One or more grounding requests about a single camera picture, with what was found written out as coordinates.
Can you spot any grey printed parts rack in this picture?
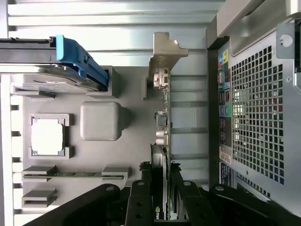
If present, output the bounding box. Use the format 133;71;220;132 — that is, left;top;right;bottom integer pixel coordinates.
10;65;209;209

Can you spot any green RAM stick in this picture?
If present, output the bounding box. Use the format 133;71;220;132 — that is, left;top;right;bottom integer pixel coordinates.
23;171;125;178

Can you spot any grey rounded square block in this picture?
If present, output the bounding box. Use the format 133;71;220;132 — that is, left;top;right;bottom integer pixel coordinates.
79;101;132;142

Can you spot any grey PC case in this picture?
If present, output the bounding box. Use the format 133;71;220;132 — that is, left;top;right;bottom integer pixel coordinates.
206;0;301;219

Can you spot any silver CPU chip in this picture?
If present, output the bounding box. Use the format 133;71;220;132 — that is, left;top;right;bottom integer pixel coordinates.
30;117;64;156

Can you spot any hard disk with blue caddy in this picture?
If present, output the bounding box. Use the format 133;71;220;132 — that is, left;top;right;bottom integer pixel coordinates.
0;35;110;92

